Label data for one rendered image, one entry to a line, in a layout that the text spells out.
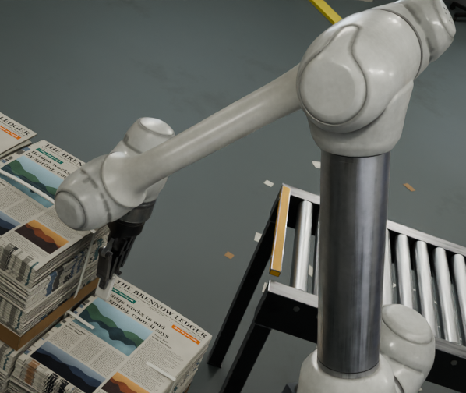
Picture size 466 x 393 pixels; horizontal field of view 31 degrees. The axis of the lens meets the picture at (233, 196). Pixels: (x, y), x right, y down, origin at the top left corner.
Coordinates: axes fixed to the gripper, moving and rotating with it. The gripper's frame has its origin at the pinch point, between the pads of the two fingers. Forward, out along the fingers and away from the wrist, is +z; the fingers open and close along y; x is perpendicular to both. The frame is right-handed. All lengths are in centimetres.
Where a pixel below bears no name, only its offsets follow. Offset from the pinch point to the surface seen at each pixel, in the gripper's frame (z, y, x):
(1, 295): 0.6, 17.5, -13.5
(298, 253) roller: 16, -70, 25
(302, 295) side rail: 16, -53, 33
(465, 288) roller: 16, -98, 72
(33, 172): -10.0, -7.7, -27.6
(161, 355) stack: 13.3, -4.4, 16.1
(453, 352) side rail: 16, -65, 75
